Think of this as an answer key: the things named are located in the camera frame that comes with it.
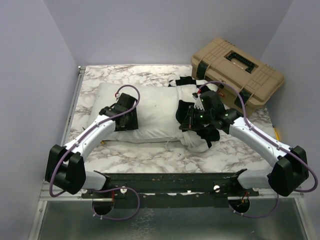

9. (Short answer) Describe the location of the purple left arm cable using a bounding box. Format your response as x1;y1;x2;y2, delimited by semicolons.
49;84;141;221

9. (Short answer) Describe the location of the white pillow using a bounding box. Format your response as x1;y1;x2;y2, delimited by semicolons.
87;83;180;143

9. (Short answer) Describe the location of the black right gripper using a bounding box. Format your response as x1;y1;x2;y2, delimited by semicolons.
179;104;214;130

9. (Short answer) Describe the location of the aluminium left side rail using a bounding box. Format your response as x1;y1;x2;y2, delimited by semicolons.
58;65;87;146

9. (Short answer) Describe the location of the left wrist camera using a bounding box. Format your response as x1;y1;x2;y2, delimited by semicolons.
114;93;137;112

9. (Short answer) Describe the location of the black and white checkered pillowcase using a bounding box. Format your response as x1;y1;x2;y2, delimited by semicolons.
168;75;220;153

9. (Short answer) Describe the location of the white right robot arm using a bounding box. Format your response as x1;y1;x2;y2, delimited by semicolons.
179;106;309;197

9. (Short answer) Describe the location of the tan plastic toolbox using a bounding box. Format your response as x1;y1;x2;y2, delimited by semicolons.
191;37;285;117

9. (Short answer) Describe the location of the black front mounting rail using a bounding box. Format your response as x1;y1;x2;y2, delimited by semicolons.
81;172;259;209

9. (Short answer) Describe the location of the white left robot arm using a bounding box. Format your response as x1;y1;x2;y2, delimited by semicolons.
45;104;138;198

